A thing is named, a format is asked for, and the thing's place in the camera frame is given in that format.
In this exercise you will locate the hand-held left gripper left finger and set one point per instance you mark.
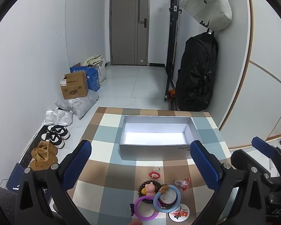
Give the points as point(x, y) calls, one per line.
point(78, 164)

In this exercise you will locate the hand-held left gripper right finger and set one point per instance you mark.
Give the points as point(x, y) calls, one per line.
point(205, 164)

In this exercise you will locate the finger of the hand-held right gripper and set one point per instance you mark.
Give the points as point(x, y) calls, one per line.
point(262, 145)
point(243, 157)

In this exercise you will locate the silver cardboard box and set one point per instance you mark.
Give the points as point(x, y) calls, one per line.
point(154, 153)

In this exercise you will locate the round white badge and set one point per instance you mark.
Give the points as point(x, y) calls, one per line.
point(179, 213)

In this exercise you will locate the pink pig figure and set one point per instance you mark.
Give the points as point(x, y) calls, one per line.
point(149, 188)

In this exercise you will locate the black and white sneaker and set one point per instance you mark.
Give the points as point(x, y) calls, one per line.
point(52, 140)
point(59, 131)

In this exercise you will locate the tan boot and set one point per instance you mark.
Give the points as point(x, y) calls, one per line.
point(43, 164)
point(43, 150)

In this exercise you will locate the checkered tablecloth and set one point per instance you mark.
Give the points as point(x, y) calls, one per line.
point(103, 131)

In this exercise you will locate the silver plastic parcel bag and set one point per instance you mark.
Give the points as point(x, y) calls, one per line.
point(57, 117)

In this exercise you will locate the white wardrobe with wood trim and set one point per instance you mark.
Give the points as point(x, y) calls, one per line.
point(260, 86)

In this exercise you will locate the grey plastic parcel bag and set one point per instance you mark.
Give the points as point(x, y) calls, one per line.
point(82, 105)

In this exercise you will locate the blue paper bag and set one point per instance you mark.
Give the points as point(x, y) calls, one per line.
point(15, 178)

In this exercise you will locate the small orange toy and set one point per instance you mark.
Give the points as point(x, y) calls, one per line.
point(172, 95)

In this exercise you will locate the brown cardboard box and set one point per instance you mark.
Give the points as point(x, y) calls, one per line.
point(76, 86)

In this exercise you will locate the blue cardboard box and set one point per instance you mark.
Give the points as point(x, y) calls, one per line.
point(93, 79)

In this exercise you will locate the person's grey trouser leg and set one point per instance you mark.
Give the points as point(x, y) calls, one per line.
point(2, 206)

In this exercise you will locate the black backpack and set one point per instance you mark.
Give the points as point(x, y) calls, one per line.
point(196, 75)

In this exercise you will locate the white sack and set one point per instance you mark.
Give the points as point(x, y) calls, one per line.
point(102, 75)

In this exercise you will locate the cream clothes pile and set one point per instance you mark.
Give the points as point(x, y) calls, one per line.
point(92, 61)

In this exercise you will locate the grey door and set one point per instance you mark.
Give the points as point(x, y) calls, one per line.
point(124, 28)

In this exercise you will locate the light grey hanging bag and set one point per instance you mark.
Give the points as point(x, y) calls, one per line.
point(208, 7)

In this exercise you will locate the black folded metal frame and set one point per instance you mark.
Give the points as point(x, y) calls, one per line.
point(173, 39)

